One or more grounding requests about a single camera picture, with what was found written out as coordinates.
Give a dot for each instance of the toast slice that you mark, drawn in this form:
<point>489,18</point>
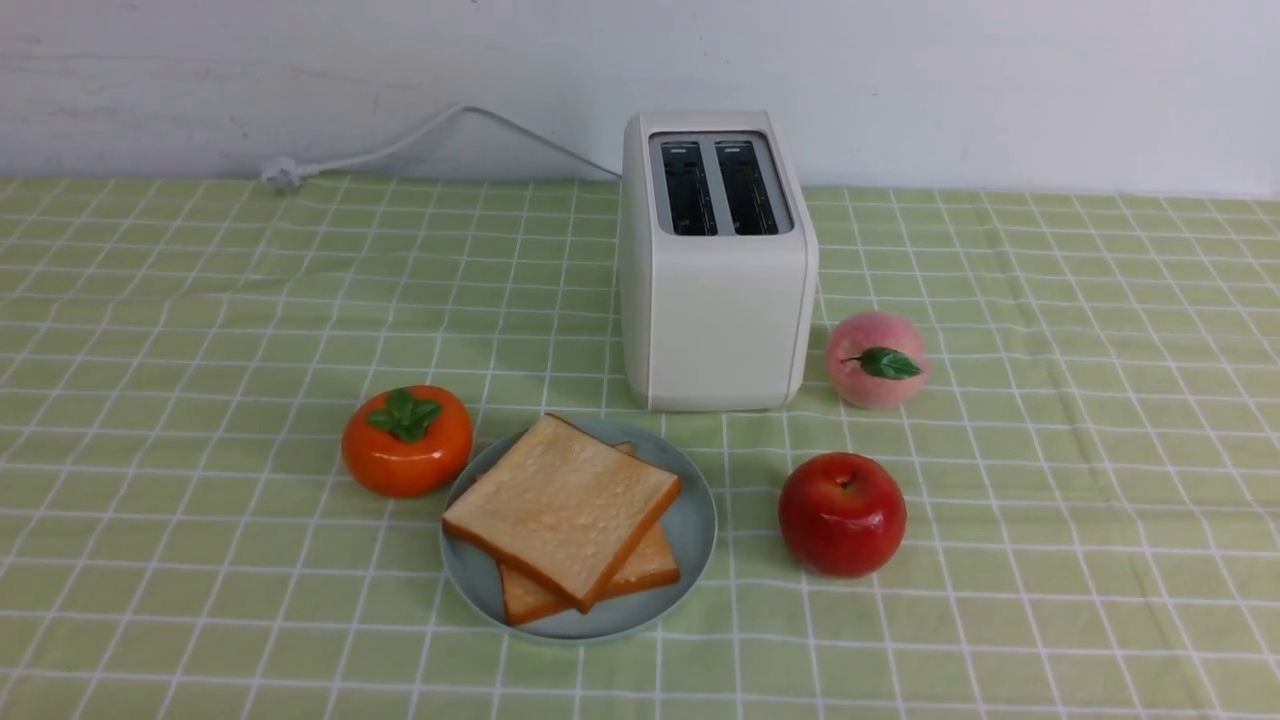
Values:
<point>563,507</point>
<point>651,565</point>

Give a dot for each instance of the white two-slot toaster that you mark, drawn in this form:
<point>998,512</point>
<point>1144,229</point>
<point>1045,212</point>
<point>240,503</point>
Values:
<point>717,263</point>

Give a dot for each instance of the light blue round plate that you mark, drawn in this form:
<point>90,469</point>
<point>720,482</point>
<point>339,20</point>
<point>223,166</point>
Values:
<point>690,529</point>

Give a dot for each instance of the pink peach with leaf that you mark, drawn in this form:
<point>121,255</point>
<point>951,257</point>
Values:
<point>876,360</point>

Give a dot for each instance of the orange persimmon with green leaves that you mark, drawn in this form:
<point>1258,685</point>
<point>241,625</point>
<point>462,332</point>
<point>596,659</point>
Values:
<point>408,441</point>

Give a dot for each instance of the red apple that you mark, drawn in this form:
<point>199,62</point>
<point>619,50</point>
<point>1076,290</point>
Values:
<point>842,515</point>

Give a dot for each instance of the green checkered tablecloth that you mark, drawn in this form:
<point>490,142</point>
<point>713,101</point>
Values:
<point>1090,471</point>

